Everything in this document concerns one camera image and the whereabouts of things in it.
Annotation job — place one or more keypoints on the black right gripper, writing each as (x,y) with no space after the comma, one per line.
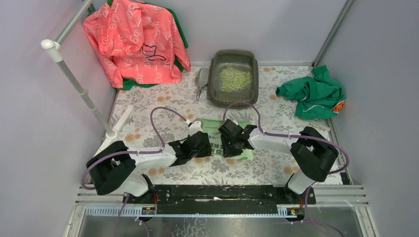
(227,151)

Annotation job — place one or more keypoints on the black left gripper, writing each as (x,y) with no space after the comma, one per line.
(203,145)

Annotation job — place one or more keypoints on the metal litter scoop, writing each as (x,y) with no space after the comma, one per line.
(201,80)

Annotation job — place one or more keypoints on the beige bag sealing clip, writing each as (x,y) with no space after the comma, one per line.
(319,125)

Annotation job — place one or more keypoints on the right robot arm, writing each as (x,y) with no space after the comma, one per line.
(314,154)

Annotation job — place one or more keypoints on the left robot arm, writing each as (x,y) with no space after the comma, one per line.
(117,167)

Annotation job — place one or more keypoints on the green cat litter pile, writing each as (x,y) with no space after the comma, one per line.
(233,80)

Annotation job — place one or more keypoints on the grey plastic litter box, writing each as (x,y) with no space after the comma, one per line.
(242,60)

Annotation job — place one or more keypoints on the floral patterned mat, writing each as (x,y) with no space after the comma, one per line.
(160,113)

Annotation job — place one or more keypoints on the white clothes rack pole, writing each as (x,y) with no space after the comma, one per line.
(111,133)

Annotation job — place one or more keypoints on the green garment behind jacket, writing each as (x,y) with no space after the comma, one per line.
(150,83)

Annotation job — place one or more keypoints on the crumpled green garment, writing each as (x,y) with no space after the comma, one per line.
(317,97)

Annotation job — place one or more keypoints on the pink hooded jacket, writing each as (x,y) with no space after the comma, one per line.
(137,42)

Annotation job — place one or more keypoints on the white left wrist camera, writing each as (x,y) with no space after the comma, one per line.
(194,127)

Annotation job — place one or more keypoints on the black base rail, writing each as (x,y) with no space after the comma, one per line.
(221,200)

